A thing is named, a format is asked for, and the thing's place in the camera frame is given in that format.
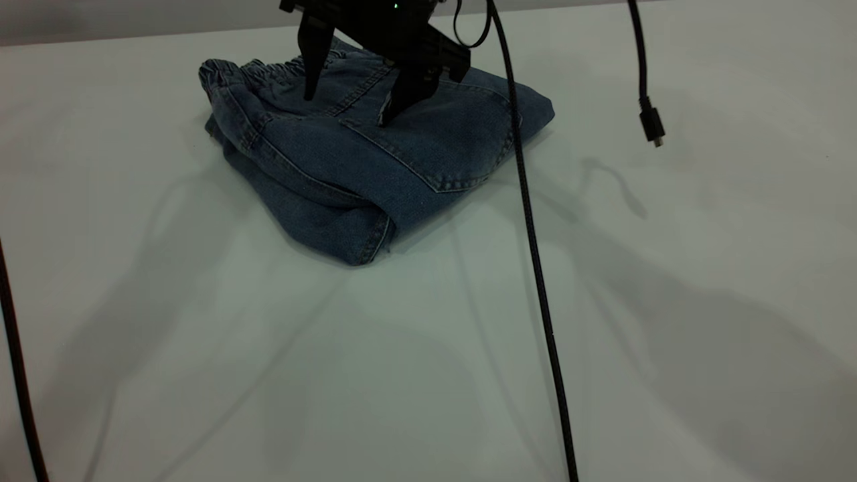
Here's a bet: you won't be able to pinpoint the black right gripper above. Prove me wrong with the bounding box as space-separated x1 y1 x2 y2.
280 0 470 129

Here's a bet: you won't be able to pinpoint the blue denim pants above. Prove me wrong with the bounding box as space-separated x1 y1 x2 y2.
198 37 556 267

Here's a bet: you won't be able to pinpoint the thin black looped cable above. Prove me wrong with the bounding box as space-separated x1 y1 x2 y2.
453 0 494 49

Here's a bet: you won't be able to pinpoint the thick black braided cable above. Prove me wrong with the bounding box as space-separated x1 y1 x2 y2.
487 0 580 482
0 241 49 482

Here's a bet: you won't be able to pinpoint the thin black cable with plug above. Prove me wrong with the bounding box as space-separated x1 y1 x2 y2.
628 0 666 148

